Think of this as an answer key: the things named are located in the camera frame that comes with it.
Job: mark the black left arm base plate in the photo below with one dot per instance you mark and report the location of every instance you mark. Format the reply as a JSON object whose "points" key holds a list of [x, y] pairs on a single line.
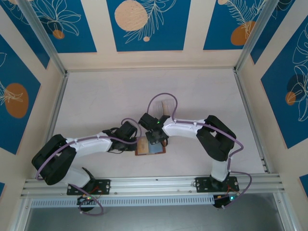
{"points": [[106, 186]]}

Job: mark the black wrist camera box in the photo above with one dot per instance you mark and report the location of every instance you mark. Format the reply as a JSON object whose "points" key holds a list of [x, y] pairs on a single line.
{"points": [[149, 120], [128, 130]]}

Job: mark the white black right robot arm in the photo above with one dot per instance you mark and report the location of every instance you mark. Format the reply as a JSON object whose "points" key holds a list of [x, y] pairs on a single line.
{"points": [[183, 130]]}

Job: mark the black controller box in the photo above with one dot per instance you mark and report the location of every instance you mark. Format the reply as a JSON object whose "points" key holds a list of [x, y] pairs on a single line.
{"points": [[85, 208], [220, 203]]}

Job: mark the aluminium frame post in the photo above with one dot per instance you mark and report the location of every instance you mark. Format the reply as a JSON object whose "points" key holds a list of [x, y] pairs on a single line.
{"points": [[261, 36], [44, 36]]}

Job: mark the black right controller box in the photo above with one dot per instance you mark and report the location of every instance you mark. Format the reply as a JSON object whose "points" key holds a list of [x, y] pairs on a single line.
{"points": [[220, 203]]}

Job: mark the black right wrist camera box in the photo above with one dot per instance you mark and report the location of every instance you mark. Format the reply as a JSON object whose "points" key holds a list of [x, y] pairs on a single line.
{"points": [[149, 120]]}

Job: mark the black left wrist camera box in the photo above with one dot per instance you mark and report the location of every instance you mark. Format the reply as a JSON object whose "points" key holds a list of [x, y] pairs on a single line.
{"points": [[128, 130]]}

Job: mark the tan credit card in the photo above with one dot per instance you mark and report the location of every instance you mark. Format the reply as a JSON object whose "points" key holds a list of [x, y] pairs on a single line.
{"points": [[142, 146], [166, 108]]}

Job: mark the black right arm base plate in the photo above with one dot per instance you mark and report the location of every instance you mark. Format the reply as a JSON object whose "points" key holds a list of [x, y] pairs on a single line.
{"points": [[202, 185]]}

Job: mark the blue credit card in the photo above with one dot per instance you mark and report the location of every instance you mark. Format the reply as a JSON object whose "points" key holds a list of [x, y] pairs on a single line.
{"points": [[156, 148]]}

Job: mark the black left controller box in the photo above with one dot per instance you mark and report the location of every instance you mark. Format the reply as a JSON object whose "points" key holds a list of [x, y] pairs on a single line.
{"points": [[85, 208]]}

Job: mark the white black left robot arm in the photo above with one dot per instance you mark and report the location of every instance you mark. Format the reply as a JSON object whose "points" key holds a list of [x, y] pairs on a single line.
{"points": [[91, 145]]}

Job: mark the aluminium table side rail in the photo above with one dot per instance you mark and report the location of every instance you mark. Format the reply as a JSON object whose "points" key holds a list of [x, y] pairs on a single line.
{"points": [[247, 108], [59, 101]]}

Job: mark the aluminium frame leg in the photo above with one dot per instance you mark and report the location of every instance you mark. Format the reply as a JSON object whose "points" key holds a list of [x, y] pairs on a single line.
{"points": [[284, 214], [19, 216]]}

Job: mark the clear acrylic card stand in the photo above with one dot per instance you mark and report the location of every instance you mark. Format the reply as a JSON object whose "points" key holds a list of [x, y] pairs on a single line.
{"points": [[157, 106]]}

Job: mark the grey sheet metal panel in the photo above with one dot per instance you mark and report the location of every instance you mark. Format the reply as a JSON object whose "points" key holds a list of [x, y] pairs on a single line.
{"points": [[156, 220]]}

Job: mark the brown leather card holder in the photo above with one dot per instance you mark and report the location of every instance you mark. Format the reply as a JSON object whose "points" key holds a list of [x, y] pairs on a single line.
{"points": [[164, 151]]}

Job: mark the wide aluminium base rail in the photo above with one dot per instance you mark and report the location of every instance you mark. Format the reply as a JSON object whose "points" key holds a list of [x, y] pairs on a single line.
{"points": [[154, 185]]}

